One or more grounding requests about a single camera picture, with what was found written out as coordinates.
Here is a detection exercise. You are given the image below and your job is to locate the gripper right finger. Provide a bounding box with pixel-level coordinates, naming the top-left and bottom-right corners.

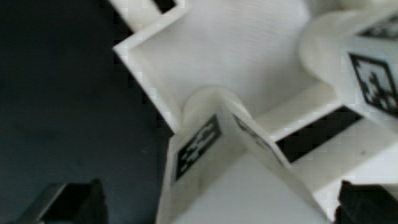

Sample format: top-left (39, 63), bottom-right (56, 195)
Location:
top-left (333, 180), bottom-right (398, 224)

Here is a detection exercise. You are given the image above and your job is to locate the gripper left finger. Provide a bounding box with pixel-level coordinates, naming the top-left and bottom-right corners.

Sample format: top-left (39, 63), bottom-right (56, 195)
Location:
top-left (14, 179), bottom-right (108, 224)

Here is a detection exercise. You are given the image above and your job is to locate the white chair leg block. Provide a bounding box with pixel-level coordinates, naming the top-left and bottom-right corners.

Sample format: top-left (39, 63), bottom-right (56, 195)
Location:
top-left (154, 87), bottom-right (330, 224)
top-left (298, 7), bottom-right (398, 121)

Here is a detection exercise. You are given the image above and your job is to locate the white chair seat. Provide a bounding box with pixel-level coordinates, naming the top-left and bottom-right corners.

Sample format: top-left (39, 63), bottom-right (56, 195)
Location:
top-left (108, 0), bottom-right (341, 140)

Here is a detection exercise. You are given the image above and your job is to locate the white L-shaped fence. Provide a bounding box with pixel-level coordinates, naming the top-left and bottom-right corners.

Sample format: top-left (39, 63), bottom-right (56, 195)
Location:
top-left (293, 119), bottom-right (398, 220)

